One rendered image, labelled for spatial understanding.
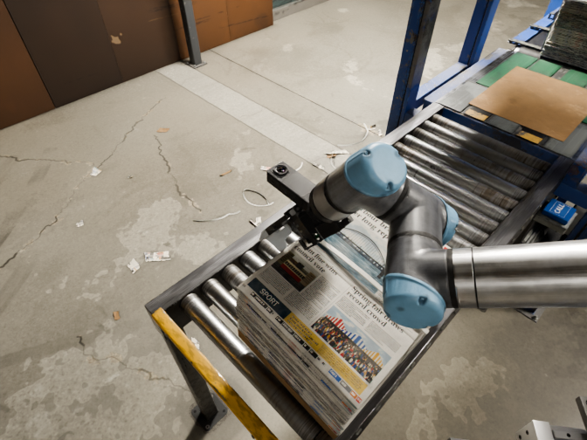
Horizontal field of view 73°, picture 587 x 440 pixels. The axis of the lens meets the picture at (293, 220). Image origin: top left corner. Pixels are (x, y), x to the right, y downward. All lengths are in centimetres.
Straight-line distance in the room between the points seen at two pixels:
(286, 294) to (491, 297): 35
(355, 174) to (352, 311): 27
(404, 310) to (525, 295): 13
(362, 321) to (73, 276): 180
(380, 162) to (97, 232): 207
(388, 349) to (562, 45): 190
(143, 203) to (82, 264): 49
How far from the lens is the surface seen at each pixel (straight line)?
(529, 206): 141
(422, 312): 51
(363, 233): 82
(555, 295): 52
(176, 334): 98
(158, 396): 184
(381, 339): 72
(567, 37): 235
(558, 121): 187
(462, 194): 137
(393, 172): 56
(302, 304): 71
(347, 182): 57
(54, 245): 250
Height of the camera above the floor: 166
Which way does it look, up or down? 47 degrees down
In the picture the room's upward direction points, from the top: straight up
